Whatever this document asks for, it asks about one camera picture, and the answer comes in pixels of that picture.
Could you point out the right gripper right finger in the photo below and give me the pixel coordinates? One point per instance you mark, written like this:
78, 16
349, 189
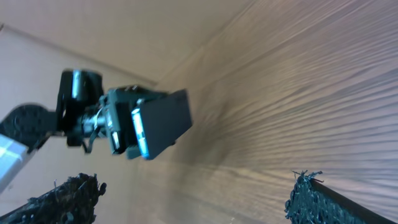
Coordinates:
311, 202

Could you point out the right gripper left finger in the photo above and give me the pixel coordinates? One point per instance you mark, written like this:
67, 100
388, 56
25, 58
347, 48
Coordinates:
72, 202

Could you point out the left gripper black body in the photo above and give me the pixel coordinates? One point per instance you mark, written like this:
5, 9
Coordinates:
116, 107

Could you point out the Samsung Galaxy smartphone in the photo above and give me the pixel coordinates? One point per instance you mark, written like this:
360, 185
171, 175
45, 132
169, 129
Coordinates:
159, 123

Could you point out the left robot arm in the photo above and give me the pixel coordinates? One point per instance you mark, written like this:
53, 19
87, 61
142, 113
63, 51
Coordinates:
84, 113

